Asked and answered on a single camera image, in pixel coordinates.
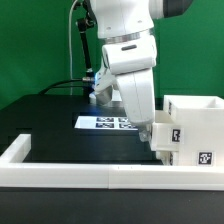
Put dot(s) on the white marker tag sheet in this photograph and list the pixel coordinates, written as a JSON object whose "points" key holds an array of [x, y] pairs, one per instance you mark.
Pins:
{"points": [[104, 123]]}

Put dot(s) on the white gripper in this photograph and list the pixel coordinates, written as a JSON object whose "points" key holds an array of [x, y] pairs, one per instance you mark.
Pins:
{"points": [[137, 94]]}

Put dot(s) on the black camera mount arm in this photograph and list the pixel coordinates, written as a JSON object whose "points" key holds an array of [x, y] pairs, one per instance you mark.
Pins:
{"points": [[83, 24]]}

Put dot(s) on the white front drawer tray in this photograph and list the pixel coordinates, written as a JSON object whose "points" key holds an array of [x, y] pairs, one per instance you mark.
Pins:
{"points": [[166, 157]]}

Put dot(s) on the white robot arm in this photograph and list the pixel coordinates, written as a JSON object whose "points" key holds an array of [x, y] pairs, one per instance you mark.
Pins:
{"points": [[121, 21]]}

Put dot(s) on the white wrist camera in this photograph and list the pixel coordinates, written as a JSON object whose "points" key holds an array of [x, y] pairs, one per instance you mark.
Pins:
{"points": [[130, 56]]}

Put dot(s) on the white drawer tray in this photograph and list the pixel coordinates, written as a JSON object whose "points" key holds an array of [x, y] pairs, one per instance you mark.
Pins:
{"points": [[166, 135], [166, 157]]}

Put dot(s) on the white U-shaped table fence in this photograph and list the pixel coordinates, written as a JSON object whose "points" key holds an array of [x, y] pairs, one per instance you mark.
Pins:
{"points": [[15, 172]]}

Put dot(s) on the white drawer cabinet box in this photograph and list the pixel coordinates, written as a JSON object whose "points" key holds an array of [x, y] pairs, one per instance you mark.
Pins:
{"points": [[198, 131]]}

